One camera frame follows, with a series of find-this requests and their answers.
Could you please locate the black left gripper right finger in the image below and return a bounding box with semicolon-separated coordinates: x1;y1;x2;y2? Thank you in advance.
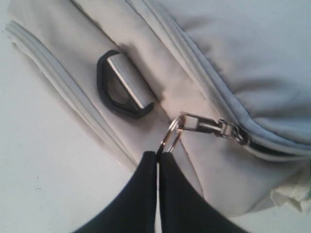
159;152;245;233

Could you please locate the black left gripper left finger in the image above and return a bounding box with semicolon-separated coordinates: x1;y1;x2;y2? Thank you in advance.
76;151;157;233

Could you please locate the metal zipper pull ring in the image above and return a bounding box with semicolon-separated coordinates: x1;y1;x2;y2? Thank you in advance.
157;113;250;155

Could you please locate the cream duffel bag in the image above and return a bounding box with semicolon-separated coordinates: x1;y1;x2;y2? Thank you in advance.
5;0;311;216

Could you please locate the black left D-ring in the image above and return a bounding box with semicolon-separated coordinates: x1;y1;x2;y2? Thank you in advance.
96;50;155;119

